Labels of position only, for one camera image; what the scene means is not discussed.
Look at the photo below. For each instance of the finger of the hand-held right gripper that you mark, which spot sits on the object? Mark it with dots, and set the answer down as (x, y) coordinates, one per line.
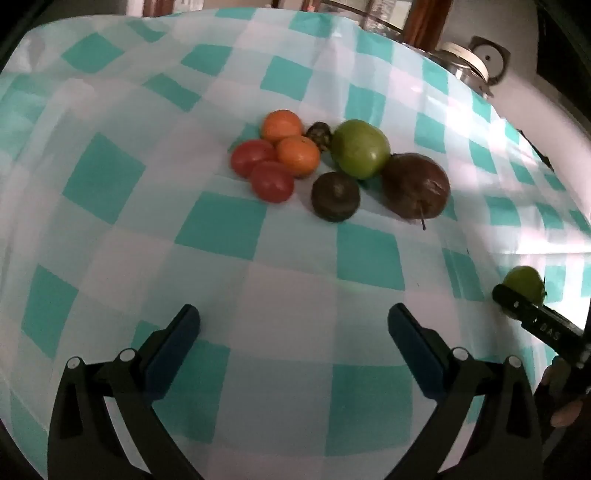
(538, 323)

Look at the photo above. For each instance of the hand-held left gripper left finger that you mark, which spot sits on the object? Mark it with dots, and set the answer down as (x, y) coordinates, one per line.
(178, 334)

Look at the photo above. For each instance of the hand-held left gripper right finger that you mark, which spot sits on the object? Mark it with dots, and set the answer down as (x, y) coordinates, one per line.
(408, 334)

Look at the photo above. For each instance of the small green lime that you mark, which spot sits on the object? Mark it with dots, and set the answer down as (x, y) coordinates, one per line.
(524, 279)

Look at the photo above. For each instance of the orange mandarin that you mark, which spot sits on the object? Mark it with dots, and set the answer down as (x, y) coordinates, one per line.
(281, 124)
(299, 156)

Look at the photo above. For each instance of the person's right hand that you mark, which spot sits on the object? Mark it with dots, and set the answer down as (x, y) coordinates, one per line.
(567, 413)

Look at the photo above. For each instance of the teal white checkered tablecloth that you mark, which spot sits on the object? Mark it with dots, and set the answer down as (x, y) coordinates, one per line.
(277, 277)

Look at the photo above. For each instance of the brown passion fruit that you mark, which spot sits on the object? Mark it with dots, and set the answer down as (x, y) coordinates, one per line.
(415, 184)

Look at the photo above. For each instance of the dark round avocado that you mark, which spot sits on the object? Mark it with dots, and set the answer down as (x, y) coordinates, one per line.
(335, 197)

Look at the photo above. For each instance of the red tomato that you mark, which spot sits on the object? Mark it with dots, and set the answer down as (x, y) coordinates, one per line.
(272, 182)
(249, 157)

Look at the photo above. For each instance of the large green apple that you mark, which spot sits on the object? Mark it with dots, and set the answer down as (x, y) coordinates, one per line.
(360, 147)

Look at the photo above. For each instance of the small dark mottled avocado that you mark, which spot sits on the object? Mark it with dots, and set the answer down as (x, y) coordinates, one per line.
(319, 134)

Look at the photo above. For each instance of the steel rice cooker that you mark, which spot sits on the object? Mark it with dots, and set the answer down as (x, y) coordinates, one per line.
(461, 60)

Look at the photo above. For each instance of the glass window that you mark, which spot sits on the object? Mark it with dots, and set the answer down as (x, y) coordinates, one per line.
(364, 16)

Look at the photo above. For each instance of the wooden door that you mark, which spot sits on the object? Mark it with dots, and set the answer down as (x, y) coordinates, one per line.
(310, 4)

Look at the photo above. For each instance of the wooden door frame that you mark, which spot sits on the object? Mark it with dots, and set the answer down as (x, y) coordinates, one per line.
(151, 7)

